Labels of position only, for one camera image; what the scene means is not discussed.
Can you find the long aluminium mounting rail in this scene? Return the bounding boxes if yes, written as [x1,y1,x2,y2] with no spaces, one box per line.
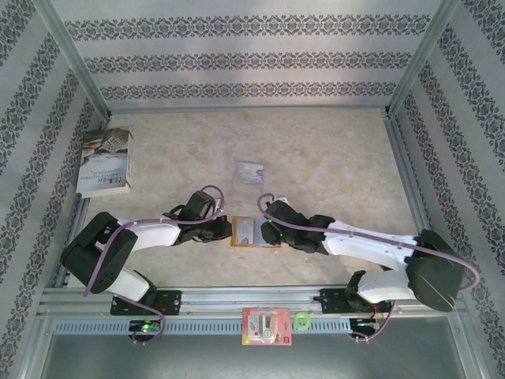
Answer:
[37,286,462,317]

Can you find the white VIP card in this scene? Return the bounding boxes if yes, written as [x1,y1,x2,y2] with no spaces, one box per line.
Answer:
[236,220,256,244]

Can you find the clear plastic card sleeve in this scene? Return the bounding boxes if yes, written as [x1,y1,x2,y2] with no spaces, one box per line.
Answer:
[235,161,264,183]

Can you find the orange leather card holder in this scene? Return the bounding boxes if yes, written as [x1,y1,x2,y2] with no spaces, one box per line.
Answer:
[230,215,282,250]

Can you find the red blister pack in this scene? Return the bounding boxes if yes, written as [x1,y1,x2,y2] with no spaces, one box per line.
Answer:
[241,306,293,347]

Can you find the aluminium side rail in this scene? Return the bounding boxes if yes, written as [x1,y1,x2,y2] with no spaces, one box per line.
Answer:
[384,112,431,232]
[53,196,91,289]

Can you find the slotted grey cable duct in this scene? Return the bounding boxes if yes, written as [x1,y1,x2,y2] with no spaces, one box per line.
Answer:
[53,320,353,336]

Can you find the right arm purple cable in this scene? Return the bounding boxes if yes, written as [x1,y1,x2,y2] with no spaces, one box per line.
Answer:
[256,192,481,343]

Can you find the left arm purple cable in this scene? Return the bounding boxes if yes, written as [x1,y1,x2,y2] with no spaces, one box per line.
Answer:
[83,185,226,345]

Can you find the white paperback book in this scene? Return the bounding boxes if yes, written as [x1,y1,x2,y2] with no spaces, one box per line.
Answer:
[75,126,134,198]

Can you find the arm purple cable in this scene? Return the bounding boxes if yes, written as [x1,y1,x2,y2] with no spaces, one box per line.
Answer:
[256,192,481,343]
[83,185,226,345]

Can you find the aluminium frame post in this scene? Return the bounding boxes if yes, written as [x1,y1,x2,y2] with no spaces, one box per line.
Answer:
[384,0,462,118]
[33,0,114,122]

